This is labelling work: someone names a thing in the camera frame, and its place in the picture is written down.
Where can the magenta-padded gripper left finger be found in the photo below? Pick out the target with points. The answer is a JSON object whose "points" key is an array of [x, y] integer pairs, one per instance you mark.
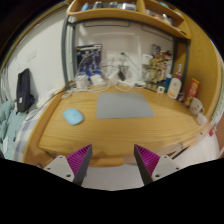
{"points": [[63, 166]]}

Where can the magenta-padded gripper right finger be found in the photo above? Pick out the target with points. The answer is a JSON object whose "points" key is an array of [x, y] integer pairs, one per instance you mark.
{"points": [[163, 166]]}

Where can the light blue computer mouse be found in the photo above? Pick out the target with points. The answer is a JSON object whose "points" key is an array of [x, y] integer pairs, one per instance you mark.
{"points": [[73, 116]]}

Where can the grey mouse pad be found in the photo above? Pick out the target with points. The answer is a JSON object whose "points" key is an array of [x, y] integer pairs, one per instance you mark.
{"points": [[125, 105]]}

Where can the plaid bedding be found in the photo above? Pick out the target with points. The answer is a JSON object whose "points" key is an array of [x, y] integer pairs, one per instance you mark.
{"points": [[15, 133]]}

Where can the white mug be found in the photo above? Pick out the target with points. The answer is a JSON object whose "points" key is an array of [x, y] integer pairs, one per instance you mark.
{"points": [[196, 106]]}

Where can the small white cube clock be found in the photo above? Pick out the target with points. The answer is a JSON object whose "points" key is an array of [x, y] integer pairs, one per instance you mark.
{"points": [[160, 89]]}

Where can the white red-capped lotion bottle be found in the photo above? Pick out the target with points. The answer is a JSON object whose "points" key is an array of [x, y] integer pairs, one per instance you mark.
{"points": [[174, 88]]}

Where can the blue bottle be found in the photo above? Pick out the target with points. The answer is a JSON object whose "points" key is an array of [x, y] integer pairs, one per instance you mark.
{"points": [[167, 82]]}

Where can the black backpack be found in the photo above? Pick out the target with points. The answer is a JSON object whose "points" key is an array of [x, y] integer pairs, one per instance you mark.
{"points": [[24, 90]]}

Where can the white power strip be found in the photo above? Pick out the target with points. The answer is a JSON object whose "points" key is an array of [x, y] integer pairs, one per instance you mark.
{"points": [[139, 83]]}

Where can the clear domed plastic container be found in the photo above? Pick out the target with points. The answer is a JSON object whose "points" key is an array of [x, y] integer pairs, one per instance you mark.
{"points": [[81, 80]]}

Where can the white charger block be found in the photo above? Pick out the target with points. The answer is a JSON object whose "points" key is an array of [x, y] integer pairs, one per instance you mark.
{"points": [[96, 80]]}

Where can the tan toy figure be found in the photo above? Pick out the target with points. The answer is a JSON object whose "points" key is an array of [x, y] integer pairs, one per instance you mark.
{"points": [[156, 71]]}

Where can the dark spray bottle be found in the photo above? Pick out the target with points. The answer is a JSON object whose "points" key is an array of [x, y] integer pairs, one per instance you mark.
{"points": [[179, 70]]}

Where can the black power adapter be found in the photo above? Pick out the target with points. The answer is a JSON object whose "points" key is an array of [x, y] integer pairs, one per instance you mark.
{"points": [[122, 75]]}

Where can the robot model kit box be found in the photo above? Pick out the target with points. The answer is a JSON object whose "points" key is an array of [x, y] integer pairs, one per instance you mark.
{"points": [[88, 60]]}

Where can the wooden shelf unit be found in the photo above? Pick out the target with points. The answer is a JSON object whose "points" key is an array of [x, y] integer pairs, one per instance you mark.
{"points": [[116, 15]]}

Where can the white wall box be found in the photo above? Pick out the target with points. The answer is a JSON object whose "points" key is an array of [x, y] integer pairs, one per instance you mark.
{"points": [[147, 58]]}

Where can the grey metal desk frame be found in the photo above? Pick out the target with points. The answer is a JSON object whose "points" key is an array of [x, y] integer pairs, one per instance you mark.
{"points": [[64, 53]]}

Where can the white wall socket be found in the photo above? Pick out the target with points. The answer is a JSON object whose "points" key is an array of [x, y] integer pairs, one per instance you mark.
{"points": [[111, 56], [121, 56]]}

